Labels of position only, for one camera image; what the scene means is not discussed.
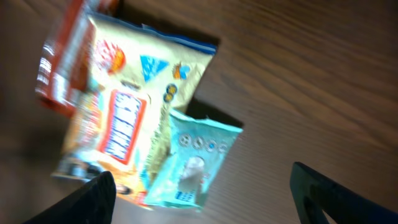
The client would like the large yellow snack bag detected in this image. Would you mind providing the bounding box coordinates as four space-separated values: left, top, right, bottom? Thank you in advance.
53 14 217 207

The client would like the red snack bar wrapper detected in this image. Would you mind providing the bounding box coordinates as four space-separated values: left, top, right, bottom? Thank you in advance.
34 0 121 118

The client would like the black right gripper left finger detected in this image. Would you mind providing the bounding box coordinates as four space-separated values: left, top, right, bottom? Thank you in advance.
25 171 116 224

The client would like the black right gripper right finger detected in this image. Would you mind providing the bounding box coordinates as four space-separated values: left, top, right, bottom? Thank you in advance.
290 162 397 224

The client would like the light green snack pouch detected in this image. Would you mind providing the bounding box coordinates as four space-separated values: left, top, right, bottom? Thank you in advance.
144 110 243 210

